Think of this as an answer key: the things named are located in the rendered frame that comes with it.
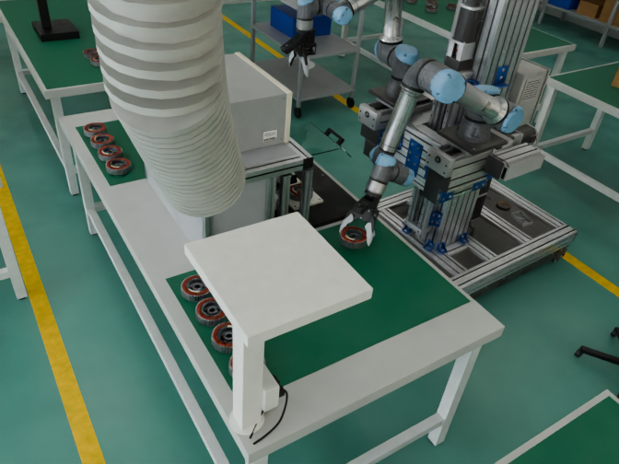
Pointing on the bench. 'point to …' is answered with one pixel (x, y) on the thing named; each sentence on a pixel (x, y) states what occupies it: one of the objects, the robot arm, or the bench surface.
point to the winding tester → (257, 104)
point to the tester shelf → (275, 160)
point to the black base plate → (332, 212)
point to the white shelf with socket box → (271, 298)
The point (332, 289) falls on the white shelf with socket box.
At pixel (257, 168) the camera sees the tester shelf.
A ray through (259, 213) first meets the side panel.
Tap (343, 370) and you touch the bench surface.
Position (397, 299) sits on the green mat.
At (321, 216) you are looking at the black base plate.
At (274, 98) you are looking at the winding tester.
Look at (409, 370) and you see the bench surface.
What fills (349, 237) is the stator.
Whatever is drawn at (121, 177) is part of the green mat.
